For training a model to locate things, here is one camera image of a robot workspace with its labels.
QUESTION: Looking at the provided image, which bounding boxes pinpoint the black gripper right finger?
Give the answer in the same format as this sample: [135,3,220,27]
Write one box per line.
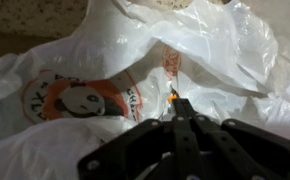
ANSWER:
[181,98,290,180]

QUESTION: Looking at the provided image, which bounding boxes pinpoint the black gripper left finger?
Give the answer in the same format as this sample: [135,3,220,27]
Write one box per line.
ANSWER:
[78,98,199,180]

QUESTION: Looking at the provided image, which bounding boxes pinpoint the white plastic takeout bag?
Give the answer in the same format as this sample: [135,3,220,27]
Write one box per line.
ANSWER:
[0,0,290,180]

